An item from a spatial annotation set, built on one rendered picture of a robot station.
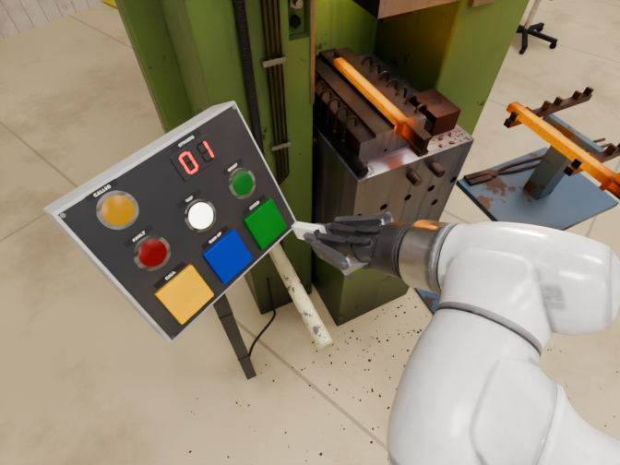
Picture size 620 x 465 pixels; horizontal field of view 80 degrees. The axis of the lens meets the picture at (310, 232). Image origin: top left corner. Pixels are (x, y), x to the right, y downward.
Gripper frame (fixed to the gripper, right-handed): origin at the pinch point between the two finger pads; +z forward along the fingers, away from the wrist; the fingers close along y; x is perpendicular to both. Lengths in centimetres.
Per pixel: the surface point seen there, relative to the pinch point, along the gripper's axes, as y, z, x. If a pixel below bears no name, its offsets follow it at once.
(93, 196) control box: -21.3, 13.2, 21.5
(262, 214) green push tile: 0.1, 12.4, 2.3
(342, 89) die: 51, 29, 7
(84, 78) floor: 71, 301, 50
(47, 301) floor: -46, 159, -32
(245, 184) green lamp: 0.4, 12.8, 9.1
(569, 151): 66, -21, -23
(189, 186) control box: -8.8, 13.2, 14.7
